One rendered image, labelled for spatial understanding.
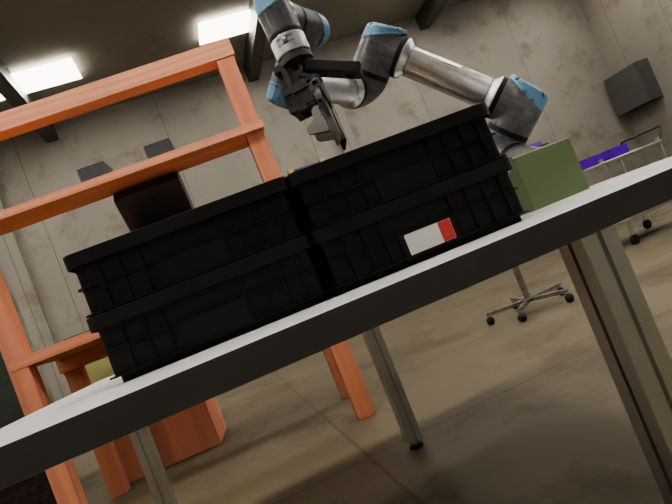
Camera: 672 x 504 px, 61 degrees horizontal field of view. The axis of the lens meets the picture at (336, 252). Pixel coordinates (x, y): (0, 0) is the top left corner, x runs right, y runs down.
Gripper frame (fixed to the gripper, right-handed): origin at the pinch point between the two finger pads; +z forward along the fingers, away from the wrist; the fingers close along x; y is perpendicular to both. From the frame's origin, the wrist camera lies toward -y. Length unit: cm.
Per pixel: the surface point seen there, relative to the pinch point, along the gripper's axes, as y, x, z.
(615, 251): -32, 26, 39
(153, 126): 387, -781, -391
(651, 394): -28, 26, 59
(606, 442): -27, -64, 97
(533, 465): -5, -63, 96
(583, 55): -401, -1165, -255
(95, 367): 231, -209, 3
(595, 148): -337, -1147, -64
